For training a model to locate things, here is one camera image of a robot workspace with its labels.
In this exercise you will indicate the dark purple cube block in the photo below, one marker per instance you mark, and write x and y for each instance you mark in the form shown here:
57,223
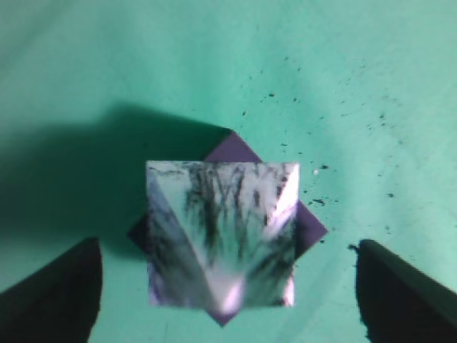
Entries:
232,148

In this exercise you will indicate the marbled white purple square pyramid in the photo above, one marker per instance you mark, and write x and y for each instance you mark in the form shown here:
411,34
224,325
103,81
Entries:
221,232

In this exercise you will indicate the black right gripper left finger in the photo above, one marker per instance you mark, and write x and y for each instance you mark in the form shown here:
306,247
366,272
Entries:
58,303

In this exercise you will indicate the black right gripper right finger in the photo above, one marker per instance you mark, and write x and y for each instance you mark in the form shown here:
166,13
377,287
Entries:
399,303

